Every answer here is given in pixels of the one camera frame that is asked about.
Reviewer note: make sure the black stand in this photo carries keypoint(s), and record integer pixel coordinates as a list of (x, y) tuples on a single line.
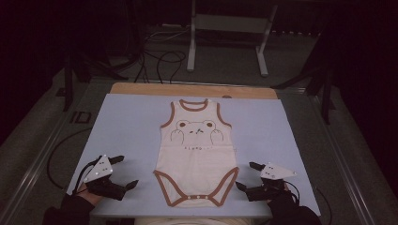
[(325, 87), (68, 81)]

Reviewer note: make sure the white metal stand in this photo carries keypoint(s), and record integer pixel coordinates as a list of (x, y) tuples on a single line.
[(230, 23)]

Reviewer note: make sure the cream baby bodysuit brown trim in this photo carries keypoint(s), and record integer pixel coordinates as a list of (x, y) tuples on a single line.
[(195, 156)]

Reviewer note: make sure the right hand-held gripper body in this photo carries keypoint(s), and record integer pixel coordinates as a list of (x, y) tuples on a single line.
[(272, 172)]

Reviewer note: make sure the aluminium rail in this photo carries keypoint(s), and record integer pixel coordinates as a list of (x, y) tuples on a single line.
[(37, 168), (341, 162)]

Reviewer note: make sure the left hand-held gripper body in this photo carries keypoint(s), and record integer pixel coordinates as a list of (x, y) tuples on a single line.
[(101, 170)]

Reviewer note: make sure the person's right hand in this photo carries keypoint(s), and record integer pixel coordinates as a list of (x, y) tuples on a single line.
[(283, 195)]

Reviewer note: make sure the white power strip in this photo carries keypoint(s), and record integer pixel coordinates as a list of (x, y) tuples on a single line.
[(172, 25)]

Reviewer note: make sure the light blue mat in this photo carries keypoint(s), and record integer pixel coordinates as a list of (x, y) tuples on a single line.
[(131, 131)]

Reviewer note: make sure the person's left hand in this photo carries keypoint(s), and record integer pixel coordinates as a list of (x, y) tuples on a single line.
[(89, 197)]

